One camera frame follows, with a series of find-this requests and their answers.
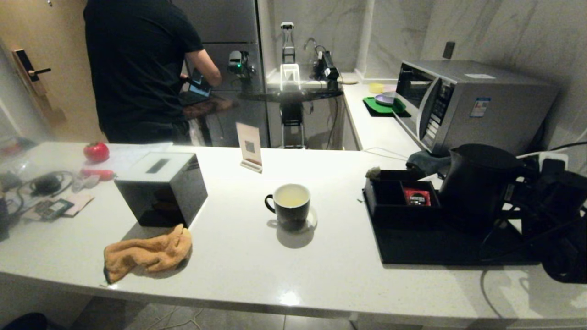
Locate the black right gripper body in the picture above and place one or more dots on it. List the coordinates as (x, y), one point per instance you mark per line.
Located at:
(562, 195)

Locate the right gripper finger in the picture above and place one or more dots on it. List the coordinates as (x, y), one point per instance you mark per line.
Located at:
(522, 203)
(519, 185)

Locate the black electric kettle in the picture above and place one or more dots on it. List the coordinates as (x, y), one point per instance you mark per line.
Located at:
(472, 188)

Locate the black background robot arm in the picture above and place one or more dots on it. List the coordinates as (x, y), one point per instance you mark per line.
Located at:
(328, 68)

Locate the red tea packet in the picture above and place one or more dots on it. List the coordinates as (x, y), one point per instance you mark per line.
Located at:
(410, 195)

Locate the dark green printed packet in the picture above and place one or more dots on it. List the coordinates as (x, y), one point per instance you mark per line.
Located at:
(54, 209)

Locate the silver microwave oven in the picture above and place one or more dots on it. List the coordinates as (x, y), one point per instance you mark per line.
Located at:
(486, 114)

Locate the dark grey cloth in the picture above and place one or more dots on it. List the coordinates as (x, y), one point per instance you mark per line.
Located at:
(422, 161)

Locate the black serving tray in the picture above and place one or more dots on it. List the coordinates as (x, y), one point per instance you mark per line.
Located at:
(426, 247)

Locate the black compartment box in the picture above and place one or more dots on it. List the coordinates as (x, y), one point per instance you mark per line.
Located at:
(383, 208)

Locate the green mat black edge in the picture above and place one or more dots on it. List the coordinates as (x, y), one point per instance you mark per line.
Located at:
(373, 109)

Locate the yellow bowl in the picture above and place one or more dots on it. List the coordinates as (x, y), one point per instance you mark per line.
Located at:
(375, 88)

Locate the black mug white inside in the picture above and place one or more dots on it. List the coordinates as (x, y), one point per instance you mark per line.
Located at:
(289, 213)

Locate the chrome faucet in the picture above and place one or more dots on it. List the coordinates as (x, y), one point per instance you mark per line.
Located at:
(311, 43)

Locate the QR code table sign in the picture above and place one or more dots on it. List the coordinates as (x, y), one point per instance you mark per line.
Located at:
(249, 144)

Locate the grey device green light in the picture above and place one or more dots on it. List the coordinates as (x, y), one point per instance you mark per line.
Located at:
(236, 62)

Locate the brown wooden side table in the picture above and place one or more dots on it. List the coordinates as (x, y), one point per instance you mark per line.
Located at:
(211, 106)

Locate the grey refrigerator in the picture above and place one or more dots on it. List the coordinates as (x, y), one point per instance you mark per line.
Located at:
(229, 27)

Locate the black laptop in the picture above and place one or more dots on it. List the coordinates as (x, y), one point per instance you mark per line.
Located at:
(199, 87)

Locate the black tissue box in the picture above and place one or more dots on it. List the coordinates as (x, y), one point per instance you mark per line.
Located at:
(160, 201)

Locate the orange terry cloth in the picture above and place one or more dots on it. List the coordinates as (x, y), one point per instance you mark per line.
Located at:
(146, 254)

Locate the person in black shirt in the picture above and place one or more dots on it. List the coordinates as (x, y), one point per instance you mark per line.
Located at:
(137, 68)

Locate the red toy tomato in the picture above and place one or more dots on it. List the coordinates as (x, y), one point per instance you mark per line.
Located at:
(96, 152)

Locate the crumpled white wrapper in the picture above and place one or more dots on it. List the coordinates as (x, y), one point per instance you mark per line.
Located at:
(87, 183)

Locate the pink paper packet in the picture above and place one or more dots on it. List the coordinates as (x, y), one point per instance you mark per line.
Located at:
(82, 201)

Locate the black computer mouse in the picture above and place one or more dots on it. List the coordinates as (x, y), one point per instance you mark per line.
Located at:
(46, 185)

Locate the black round floor object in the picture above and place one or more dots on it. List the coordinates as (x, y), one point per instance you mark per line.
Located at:
(23, 322)

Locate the dark wall outlet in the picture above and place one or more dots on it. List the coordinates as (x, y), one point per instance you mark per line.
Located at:
(448, 50)

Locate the black round pedestal table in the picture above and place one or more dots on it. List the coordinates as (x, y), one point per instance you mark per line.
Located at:
(293, 95)

